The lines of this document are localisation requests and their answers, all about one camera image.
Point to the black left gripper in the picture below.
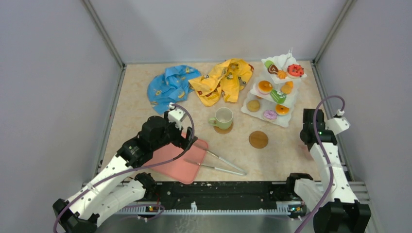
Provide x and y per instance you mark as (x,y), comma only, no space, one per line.
(180,141)

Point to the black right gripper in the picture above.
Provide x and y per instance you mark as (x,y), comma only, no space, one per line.
(322,121)

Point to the pink cup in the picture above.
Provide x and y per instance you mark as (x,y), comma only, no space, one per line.
(306,152)

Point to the woven rattan coaster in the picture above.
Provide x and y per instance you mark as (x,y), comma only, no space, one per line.
(221,131)

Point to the orange glazed bun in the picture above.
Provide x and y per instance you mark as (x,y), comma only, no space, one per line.
(281,110)

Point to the green mug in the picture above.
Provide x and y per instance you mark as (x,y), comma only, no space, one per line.
(223,118)

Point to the purple sprinkled donut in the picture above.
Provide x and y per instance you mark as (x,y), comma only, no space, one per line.
(269,115)

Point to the green cake slice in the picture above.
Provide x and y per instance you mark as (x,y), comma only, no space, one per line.
(278,96)

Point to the round wooden coaster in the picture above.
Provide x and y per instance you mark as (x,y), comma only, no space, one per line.
(258,139)

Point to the round yellow cracker biscuit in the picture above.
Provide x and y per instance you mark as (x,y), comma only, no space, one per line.
(286,89)

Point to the round tan muffin cake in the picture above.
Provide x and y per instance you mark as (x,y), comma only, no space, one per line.
(253,105)

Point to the metal tongs white handle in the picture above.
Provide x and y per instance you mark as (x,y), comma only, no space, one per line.
(240,171)

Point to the yellow orange pastry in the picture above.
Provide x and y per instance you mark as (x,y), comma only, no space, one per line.
(264,87)

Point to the orange swirl cookie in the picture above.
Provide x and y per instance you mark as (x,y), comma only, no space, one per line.
(282,74)

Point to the red orange donut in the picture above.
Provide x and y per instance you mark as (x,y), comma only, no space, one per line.
(295,71)

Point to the brown heart cookie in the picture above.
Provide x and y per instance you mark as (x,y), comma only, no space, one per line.
(272,69)

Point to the green round macaron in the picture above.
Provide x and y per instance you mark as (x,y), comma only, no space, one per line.
(268,63)

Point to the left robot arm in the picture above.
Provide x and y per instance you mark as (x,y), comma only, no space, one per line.
(85,211)

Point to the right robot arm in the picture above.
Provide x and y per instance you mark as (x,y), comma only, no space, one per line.
(336,209)

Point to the pink plastic tray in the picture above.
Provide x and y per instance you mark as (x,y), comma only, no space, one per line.
(179,169)

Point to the white tiered dessert stand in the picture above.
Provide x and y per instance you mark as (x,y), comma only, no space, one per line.
(266,102)

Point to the blue patterned cloth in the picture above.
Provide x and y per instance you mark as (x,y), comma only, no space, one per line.
(170,87)

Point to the yellow patterned cloth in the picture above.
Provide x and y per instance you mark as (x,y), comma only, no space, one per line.
(224,81)

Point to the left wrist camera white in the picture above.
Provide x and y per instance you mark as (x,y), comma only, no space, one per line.
(176,114)

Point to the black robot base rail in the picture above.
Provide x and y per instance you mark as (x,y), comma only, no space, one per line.
(224,196)

